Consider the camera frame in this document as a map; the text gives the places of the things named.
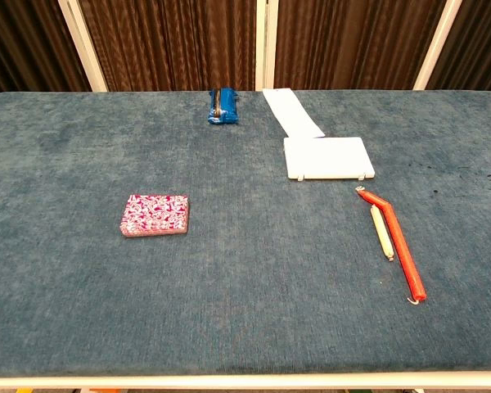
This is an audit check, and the small white card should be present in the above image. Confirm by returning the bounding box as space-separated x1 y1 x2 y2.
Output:
119 194 190 239

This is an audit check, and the blue felt table mat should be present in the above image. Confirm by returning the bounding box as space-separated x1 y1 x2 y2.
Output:
0 90 491 378

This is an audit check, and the white rectangular plastic board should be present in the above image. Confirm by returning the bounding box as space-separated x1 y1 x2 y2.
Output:
282 136 376 182

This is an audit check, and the blue foil snack packet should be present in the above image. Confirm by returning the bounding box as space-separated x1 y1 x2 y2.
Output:
206 86 241 126

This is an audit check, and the white paper strip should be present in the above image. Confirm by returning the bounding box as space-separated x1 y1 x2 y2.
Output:
262 87 327 139

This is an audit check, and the short cream wrapped sausage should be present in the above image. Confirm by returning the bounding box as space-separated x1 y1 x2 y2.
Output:
369 206 395 263

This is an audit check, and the brown pleated curtain panel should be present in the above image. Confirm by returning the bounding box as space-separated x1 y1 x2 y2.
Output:
78 0 258 93
0 0 92 102
274 0 446 92
426 0 491 92

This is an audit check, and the white double partition frame post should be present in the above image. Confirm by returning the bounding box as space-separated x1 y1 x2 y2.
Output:
254 0 279 93

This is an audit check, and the white table frame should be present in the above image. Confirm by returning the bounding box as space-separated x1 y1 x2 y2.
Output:
0 369 491 393

